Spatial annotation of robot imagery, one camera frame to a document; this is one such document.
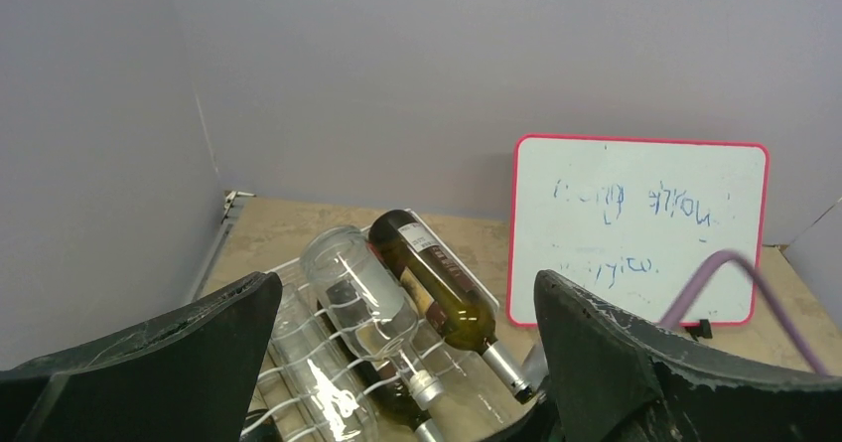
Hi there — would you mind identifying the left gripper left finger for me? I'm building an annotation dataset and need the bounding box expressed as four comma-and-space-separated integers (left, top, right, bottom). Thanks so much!
1, 272, 283, 441

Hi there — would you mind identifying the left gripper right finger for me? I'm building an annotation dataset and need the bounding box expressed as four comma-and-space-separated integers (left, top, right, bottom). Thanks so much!
495, 270, 841, 441

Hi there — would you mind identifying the clear square glass bottle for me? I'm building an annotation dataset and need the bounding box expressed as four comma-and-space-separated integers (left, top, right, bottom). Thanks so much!
260, 285, 379, 441

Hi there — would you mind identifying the clear bottle back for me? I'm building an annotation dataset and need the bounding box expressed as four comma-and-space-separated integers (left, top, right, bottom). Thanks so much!
425, 344, 537, 429

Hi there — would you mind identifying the dark bottle brown label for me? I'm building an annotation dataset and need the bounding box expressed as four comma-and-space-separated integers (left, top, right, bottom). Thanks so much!
322, 303, 445, 442

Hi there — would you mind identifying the clear bottle silver cap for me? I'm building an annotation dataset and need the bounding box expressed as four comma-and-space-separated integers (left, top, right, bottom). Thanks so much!
299, 225, 444, 409

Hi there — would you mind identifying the red framed whiteboard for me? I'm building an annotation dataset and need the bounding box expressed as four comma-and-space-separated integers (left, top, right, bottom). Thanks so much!
505, 134, 771, 327

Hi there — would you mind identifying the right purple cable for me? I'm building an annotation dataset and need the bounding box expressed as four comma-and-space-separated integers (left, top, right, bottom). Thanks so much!
657, 249, 830, 377

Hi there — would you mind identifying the white wire wine rack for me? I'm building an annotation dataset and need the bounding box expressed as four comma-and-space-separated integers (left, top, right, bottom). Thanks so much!
259, 210, 535, 441

